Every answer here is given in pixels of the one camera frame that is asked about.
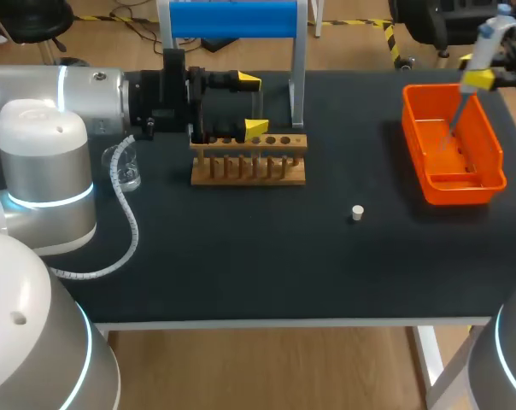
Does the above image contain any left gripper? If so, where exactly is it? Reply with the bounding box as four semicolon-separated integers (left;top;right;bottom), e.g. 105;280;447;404
128;48;270;144

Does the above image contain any grey pipette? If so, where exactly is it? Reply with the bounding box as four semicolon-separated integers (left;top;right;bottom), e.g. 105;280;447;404
443;3;516;151

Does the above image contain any wooden test tube rack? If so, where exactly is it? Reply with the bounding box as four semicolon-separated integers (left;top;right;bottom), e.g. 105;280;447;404
189;132;308;187

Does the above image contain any clear glass beaker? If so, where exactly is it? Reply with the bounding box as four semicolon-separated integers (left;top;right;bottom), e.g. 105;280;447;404
101;144;143;192

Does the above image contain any black office chair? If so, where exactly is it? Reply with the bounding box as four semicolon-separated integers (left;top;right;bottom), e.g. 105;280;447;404
8;0;76;54
388;0;516;70

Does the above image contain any orange plastic bin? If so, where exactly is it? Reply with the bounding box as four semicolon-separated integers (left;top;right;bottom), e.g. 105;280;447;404
402;83;508;207

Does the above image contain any black floor cable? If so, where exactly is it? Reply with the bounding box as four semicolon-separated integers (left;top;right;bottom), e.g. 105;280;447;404
108;0;164;56

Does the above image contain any white cable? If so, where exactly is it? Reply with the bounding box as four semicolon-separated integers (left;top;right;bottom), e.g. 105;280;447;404
48;134;139;281

